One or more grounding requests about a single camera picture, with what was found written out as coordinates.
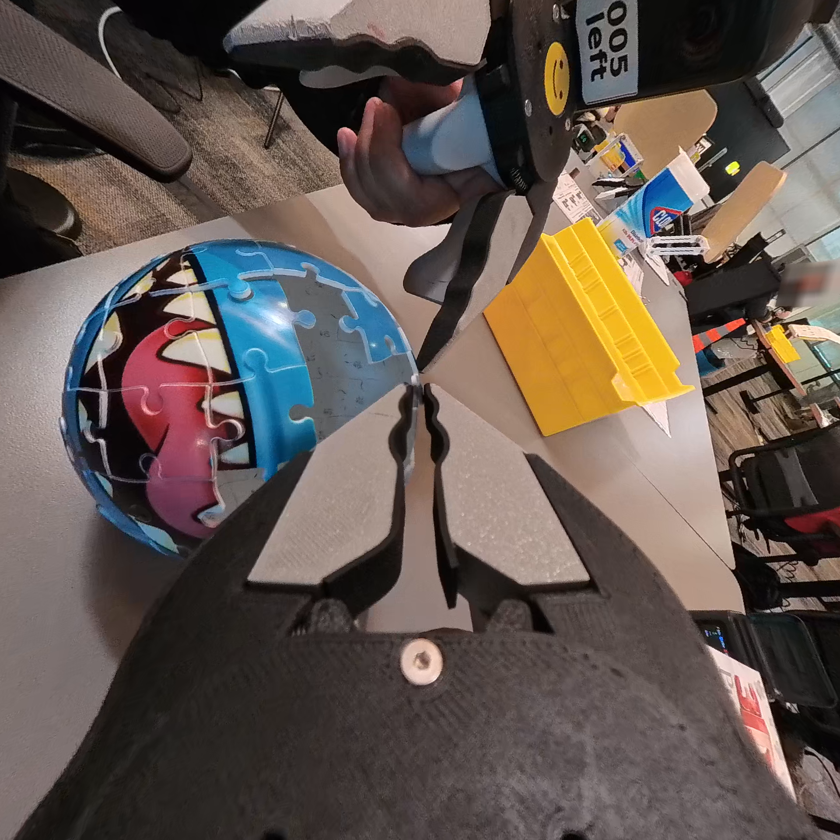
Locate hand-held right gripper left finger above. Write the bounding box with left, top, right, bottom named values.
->
left=246, top=385, right=412, bottom=614

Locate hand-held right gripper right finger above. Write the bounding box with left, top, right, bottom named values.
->
left=424, top=383, right=592, bottom=609

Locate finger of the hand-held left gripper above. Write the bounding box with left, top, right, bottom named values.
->
left=402, top=189, right=538, bottom=371
left=223, top=0, right=494, bottom=88

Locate blue puzzle ball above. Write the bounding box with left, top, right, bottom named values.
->
left=61, top=238, right=422, bottom=559

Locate printed cardboard puzzle box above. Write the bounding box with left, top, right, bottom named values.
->
left=707, top=645, right=799, bottom=803

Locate person's left hand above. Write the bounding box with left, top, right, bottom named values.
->
left=338, top=79, right=504, bottom=228

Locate tan wooden chair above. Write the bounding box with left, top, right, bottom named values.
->
left=698, top=161, right=789, bottom=265
left=609, top=88, right=721, bottom=179

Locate yellow plastic bin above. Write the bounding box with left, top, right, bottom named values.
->
left=483, top=217, right=696, bottom=438

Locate blue wipes canister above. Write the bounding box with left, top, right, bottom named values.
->
left=596, top=164, right=711, bottom=258

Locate white plastic rack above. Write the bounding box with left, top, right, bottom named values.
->
left=646, top=213, right=711, bottom=258

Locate white paper sheet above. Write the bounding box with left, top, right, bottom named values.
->
left=639, top=396, right=675, bottom=438

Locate orange traffic cone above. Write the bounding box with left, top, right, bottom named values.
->
left=692, top=318, right=750, bottom=357

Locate black device with display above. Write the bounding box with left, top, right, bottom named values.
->
left=692, top=609, right=767, bottom=665

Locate black office chair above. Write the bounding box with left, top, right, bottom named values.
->
left=747, top=609, right=840, bottom=724
left=718, top=425, right=840, bottom=567

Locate small yellow bin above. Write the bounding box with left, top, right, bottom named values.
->
left=764, top=324, right=803, bottom=366

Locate wooden background table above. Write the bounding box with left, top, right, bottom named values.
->
left=751, top=318, right=829, bottom=429

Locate grey chair armrest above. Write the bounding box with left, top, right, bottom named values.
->
left=0, top=0, right=193, bottom=182

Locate white cable with plug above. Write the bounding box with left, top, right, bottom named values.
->
left=96, top=5, right=127, bottom=81

